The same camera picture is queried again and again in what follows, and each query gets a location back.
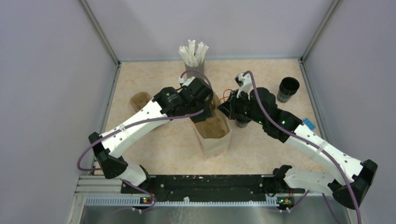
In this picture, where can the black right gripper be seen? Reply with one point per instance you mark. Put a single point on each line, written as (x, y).
(228, 108)

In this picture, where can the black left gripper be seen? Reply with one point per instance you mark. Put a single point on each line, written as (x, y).
(208, 113)

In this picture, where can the single brown pulp carrier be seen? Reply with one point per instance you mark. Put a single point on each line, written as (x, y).
(214, 127)

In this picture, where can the teddy bear paper bag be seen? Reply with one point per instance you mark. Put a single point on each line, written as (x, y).
(214, 147)

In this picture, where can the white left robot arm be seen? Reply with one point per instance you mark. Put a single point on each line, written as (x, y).
(108, 148)

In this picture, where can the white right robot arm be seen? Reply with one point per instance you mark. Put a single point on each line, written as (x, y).
(346, 178)

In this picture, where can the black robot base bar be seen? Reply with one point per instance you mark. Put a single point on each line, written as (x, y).
(216, 188)

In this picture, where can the white wrapped straws bundle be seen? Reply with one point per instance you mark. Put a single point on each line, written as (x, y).
(194, 53)

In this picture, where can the brown pulp cup carrier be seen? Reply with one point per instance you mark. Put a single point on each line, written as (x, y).
(139, 100)

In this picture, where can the black paper cup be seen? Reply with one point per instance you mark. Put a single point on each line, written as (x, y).
(287, 88)

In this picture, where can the blue toy brick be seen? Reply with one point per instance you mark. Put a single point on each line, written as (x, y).
(309, 124)

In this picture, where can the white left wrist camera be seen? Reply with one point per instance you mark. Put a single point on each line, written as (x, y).
(186, 82)

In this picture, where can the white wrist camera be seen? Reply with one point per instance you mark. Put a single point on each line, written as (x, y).
(186, 82)
(244, 81)

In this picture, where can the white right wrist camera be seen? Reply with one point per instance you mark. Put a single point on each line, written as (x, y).
(244, 81)

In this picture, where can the aluminium frame rail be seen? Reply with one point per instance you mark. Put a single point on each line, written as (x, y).
(103, 99)

